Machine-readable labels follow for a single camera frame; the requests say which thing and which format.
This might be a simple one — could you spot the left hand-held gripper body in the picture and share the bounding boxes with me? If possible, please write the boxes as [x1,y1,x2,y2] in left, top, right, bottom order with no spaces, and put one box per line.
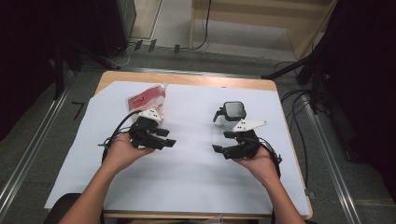
[128,107,164,150]

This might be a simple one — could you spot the person's right hand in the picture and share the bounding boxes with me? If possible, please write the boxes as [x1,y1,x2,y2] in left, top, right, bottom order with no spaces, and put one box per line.
[233,147,280,188]

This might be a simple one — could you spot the black hanging cable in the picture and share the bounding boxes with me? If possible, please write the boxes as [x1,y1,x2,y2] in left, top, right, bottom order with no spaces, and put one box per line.
[190,0,213,51]

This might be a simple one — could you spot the short metal floor rail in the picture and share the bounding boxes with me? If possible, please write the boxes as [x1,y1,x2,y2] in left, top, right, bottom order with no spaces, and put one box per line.
[80,64,262,79]

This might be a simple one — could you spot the person's left hand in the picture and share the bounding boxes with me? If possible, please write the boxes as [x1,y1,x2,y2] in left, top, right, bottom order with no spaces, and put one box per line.
[102,133,156,175]

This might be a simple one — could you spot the hand-held gripper cable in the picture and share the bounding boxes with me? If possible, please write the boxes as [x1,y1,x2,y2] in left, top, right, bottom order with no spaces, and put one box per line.
[97,110,142,163]
[258,136,283,180]

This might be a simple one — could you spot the right hand-held gripper cable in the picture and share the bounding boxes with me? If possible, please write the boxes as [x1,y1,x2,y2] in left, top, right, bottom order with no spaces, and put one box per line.
[258,136,283,180]

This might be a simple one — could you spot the wooden shelf frame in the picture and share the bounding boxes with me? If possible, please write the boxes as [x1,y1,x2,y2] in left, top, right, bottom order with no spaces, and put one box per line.
[189,0,339,61]

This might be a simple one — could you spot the white floor cable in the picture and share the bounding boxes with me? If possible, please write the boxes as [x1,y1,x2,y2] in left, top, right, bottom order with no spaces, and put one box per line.
[108,43,133,68]

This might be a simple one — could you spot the clear container with black lid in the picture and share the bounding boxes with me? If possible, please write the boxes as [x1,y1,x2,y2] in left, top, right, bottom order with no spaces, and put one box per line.
[212,101,248,133]

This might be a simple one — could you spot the wooden table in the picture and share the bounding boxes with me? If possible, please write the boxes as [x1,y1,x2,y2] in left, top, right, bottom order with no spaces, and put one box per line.
[92,70,314,220]

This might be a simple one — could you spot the black stand with long legs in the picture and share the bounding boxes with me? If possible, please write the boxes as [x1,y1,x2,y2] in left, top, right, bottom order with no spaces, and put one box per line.
[52,40,120,101]

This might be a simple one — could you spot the left hand-held gripper cable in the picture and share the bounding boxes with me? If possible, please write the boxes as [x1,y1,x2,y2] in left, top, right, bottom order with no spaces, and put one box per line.
[97,110,142,163]

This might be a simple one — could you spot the white paper sheet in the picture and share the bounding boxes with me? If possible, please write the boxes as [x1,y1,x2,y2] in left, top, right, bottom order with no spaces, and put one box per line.
[44,80,311,217]

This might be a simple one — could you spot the dark curtain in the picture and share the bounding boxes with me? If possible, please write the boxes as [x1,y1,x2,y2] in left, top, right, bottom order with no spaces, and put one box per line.
[0,0,66,141]
[311,0,396,203]

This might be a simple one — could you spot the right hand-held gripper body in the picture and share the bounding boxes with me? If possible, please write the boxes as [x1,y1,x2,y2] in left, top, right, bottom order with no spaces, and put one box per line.
[223,119,269,161]

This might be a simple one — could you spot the black chair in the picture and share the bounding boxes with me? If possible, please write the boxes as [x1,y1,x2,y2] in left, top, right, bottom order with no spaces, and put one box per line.
[43,192,106,224]

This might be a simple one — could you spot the black cabinet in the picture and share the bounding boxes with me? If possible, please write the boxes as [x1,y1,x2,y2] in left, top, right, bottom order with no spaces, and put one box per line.
[92,0,137,59]

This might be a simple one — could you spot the red and white pouch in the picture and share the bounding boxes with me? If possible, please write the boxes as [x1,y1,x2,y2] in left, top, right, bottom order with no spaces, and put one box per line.
[125,83,169,120]

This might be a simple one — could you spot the black floor cables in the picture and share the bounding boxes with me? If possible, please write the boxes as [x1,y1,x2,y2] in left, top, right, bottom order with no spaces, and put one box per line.
[274,60,312,189]

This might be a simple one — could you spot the long metal floor rail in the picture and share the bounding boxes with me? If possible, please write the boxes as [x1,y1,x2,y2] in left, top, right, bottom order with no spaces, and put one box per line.
[302,92,362,224]
[0,71,76,218]

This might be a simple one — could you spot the black stand with cables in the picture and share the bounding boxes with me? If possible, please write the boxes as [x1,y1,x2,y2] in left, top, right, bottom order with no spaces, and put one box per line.
[261,46,331,116]

